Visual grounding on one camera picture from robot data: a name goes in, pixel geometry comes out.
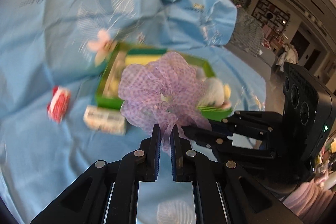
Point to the dark wall shelf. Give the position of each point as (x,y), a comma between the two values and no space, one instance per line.
(270,12)

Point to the green box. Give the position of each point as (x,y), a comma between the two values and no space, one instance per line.
(107,102)

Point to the dark door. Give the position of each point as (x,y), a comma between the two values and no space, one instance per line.
(300,43)

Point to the person's right forearm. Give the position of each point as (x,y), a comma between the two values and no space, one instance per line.
(309,197)

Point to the blue printed cloth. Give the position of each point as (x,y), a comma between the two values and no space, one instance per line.
(39,43)

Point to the yellow sponge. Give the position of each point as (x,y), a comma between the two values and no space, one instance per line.
(143,57)

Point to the red and white packet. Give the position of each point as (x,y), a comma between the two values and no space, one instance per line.
(59,103)

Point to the white garment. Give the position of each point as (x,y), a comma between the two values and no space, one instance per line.
(287,54)

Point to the white plush toy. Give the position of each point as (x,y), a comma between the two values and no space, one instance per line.
(215,90)

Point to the purple checked scrunchie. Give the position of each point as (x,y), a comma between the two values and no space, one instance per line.
(147,82)

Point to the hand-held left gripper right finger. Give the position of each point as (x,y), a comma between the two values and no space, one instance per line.
(173,153)

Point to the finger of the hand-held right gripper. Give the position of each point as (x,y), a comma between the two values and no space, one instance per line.
(252,121)
(207,138)

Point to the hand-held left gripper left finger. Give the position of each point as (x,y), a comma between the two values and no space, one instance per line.
(157,153)

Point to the grey knitted throw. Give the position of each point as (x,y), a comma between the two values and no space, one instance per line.
(248,32)

